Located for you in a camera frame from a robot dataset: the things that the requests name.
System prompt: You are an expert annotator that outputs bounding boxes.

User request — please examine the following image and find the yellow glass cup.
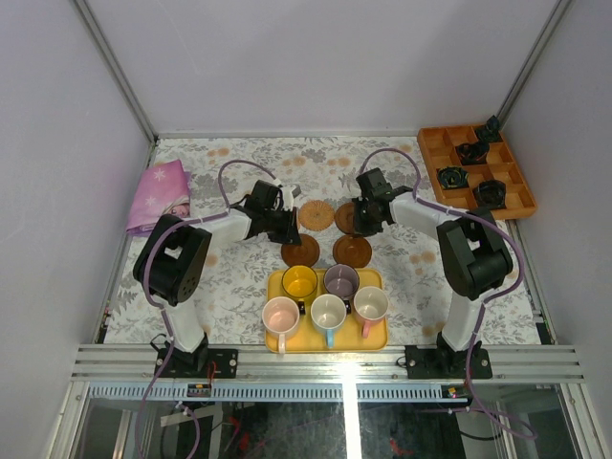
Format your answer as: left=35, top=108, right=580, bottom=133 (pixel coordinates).
left=281, top=265, right=318, bottom=301

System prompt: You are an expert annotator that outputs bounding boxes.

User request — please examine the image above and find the black wrapped item bottom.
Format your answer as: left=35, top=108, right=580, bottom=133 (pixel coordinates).
left=472, top=180, right=507, bottom=210

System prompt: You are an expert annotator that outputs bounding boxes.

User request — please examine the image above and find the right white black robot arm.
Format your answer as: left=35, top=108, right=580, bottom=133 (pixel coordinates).
left=353, top=168, right=514, bottom=378

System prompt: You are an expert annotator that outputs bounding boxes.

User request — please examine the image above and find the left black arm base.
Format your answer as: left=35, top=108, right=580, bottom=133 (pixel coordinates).
left=149, top=334, right=239, bottom=382

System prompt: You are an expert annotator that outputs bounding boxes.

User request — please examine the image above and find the woven rattan coaster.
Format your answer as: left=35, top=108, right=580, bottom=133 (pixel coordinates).
left=298, top=200, right=335, bottom=231

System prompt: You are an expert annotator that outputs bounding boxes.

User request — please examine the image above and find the purple mug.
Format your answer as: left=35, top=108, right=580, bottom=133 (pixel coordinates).
left=323, top=264, right=360, bottom=300

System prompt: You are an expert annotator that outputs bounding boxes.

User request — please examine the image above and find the black wrapped item top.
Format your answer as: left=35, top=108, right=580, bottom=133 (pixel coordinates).
left=475, top=115, right=502, bottom=143

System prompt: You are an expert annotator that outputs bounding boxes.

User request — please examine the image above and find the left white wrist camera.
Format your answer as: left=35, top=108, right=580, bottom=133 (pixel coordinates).
left=278, top=185, right=301, bottom=210

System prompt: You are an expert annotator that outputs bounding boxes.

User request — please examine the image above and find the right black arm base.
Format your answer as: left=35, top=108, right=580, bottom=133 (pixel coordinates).
left=404, top=333, right=492, bottom=380

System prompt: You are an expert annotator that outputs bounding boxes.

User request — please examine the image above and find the yellow plastic tray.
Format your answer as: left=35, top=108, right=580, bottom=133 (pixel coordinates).
left=262, top=266, right=390, bottom=354

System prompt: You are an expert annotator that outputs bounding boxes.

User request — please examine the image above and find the black green wrapped item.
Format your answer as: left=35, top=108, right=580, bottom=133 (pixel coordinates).
left=437, top=166, right=469, bottom=190

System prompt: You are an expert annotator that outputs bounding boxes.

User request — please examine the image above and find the orange compartment tray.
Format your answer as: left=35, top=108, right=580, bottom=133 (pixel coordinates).
left=417, top=124, right=537, bottom=220

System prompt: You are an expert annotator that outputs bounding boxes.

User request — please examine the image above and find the aluminium front rail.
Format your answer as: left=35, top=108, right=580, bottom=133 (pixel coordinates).
left=71, top=344, right=585, bottom=384

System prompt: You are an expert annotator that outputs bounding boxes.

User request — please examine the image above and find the pink purple folded cloth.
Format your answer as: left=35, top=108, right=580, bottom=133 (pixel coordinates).
left=126, top=160, right=190, bottom=235

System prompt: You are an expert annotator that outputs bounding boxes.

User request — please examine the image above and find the blue handled white mug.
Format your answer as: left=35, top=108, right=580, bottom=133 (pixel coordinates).
left=310, top=294, right=347, bottom=349

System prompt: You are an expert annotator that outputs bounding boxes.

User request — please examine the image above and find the brown wooden coaster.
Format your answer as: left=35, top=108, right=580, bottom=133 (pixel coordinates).
left=334, top=202, right=355, bottom=234
left=333, top=234, right=373, bottom=269

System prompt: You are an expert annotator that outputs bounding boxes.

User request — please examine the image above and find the dark wooden coaster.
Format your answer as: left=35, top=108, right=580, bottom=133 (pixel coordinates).
left=281, top=233, right=320, bottom=267

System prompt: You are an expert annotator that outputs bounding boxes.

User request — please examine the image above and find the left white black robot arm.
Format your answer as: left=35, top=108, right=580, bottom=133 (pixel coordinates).
left=133, top=180, right=301, bottom=378

